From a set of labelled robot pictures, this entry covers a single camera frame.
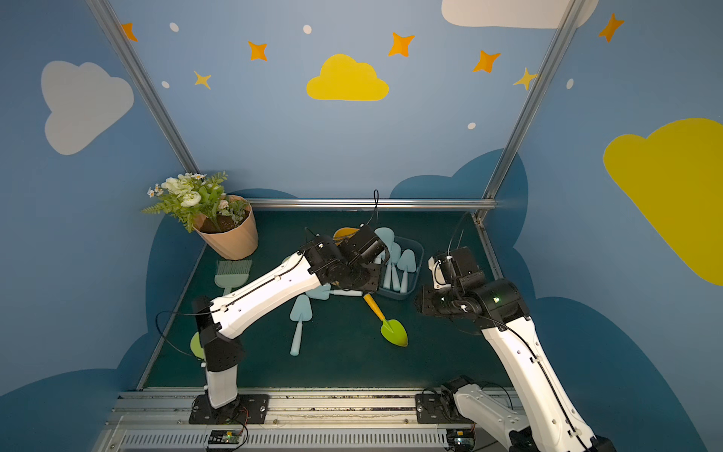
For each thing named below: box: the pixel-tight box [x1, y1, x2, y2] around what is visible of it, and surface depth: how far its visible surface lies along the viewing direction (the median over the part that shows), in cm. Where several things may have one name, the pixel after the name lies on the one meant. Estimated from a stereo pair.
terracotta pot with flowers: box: [142, 171, 259, 260], surface depth 90 cm
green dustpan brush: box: [214, 258, 253, 296], surface depth 103 cm
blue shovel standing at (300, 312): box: [289, 293, 313, 357], surface depth 88 cm
